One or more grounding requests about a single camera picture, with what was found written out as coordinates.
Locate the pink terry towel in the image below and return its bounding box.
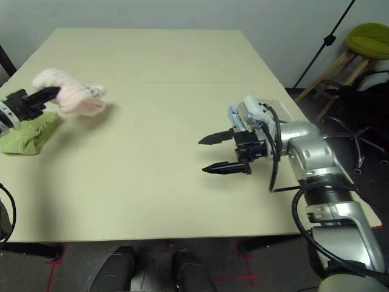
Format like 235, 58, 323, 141
32, 68, 108, 117

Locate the black office chair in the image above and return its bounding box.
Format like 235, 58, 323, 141
315, 69, 389, 176

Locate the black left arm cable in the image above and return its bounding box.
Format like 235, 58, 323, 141
0, 182, 18, 250

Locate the robot right leg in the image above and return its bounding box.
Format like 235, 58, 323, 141
172, 249, 218, 292

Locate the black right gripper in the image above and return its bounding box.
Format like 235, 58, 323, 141
198, 127, 270, 176

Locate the robot left leg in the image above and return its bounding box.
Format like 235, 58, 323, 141
89, 245, 136, 292

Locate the robot leg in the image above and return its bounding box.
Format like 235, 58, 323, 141
172, 249, 218, 292
89, 245, 136, 292

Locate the black stand pole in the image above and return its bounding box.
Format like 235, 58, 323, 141
293, 0, 356, 89

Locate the beige side table black frame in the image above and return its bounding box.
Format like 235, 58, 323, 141
0, 44, 18, 88

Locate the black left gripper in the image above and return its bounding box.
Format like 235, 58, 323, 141
4, 86, 61, 122

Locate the black table base bar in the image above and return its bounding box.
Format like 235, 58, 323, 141
236, 234, 305, 253
0, 243, 63, 262

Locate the wooden stool green cushion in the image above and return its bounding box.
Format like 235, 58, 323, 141
294, 23, 389, 104

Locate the green folded towel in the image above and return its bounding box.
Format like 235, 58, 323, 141
0, 111, 61, 156

